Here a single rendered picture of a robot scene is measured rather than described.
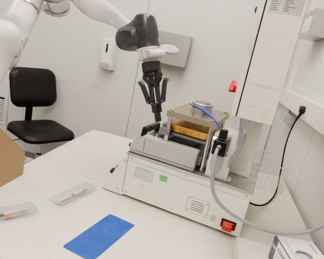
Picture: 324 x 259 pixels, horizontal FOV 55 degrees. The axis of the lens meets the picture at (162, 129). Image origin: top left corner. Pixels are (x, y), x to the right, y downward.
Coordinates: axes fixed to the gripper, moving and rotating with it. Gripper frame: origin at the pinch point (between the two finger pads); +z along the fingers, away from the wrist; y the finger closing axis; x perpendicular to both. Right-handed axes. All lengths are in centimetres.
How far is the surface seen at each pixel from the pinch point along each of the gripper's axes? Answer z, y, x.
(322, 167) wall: 31, -60, -23
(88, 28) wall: -69, 105, -122
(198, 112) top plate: 1.0, -18.1, 3.6
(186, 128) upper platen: 5.7, -14.7, 9.9
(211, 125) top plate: 4.9, -24.5, 13.1
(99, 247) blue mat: 32, 2, 48
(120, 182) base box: 23.6, 11.3, 16.8
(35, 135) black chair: 13, 133, -68
